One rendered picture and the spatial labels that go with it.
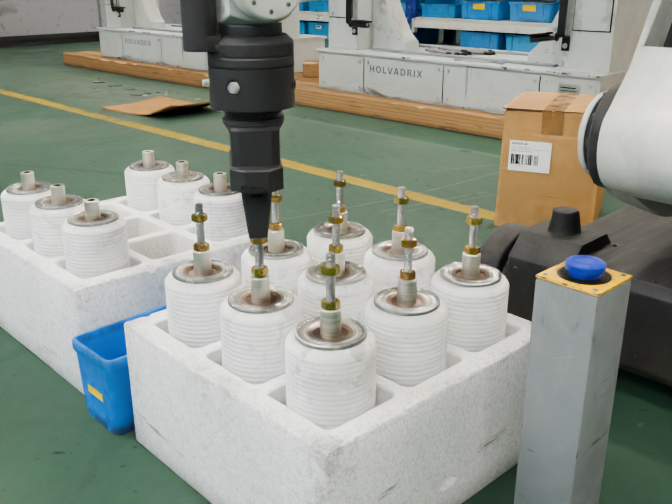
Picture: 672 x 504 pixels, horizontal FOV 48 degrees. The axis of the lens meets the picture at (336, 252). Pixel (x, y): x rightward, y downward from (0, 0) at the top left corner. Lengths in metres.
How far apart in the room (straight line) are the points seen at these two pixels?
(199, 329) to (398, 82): 2.56
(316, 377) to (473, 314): 0.24
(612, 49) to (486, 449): 2.15
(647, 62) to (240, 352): 0.62
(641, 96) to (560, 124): 0.86
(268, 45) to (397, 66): 2.65
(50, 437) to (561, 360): 0.70
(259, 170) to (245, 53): 0.11
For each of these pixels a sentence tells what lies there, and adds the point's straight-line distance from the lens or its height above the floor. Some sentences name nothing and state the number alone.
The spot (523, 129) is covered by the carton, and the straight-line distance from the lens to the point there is 1.90.
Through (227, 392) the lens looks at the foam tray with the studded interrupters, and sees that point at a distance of 0.84.
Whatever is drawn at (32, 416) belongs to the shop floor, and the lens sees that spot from 1.20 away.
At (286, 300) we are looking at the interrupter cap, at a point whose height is 0.25.
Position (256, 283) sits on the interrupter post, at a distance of 0.85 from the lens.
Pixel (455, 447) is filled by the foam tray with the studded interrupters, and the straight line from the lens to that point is 0.91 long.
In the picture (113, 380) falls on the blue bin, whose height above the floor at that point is 0.09.
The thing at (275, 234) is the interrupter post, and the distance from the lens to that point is 1.01.
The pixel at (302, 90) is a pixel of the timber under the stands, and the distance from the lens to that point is 3.73.
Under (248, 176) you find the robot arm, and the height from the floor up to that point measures 0.41.
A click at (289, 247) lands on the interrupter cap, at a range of 1.03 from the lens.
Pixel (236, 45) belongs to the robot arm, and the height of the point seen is 0.54.
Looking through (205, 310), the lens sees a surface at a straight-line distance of 0.93.
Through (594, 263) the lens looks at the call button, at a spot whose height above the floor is 0.33.
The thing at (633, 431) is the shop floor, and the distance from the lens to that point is 1.17.
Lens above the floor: 0.60
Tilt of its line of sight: 20 degrees down
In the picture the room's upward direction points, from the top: straight up
